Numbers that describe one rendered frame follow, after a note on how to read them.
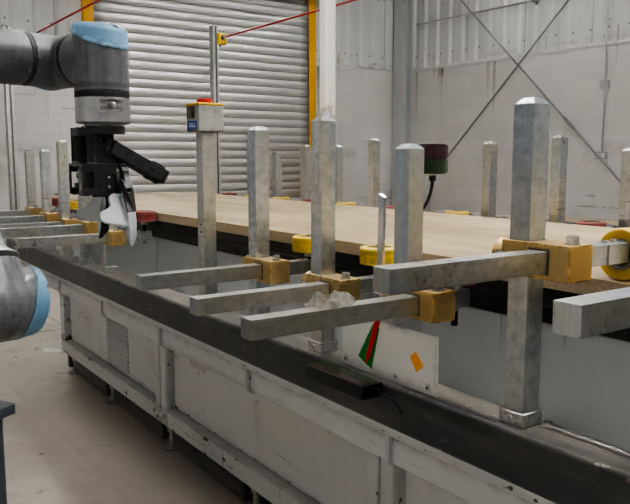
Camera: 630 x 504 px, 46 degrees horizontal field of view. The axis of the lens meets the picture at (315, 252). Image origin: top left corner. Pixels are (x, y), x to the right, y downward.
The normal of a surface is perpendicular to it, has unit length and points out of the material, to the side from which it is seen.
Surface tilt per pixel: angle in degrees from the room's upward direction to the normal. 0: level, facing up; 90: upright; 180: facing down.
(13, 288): 60
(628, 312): 90
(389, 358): 90
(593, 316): 90
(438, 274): 90
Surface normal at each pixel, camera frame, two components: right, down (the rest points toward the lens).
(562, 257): -0.82, 0.07
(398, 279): 0.57, 0.11
